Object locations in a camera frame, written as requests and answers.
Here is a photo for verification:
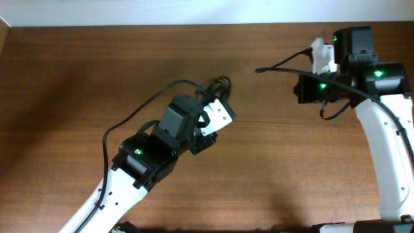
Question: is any black USB cable micro plug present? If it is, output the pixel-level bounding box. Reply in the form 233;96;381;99
195;76;232;105

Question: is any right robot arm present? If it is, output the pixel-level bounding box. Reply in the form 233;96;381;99
294;26;413;232

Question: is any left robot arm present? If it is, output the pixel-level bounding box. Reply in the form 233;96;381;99
61;94;234;232

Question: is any right camera cable black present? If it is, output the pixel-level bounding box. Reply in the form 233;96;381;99
255;47;413;159

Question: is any camera cable black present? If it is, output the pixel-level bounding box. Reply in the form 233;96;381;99
255;47;413;159
74;80;211;233

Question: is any left camera cable black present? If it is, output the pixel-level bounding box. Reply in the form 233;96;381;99
74;80;211;233

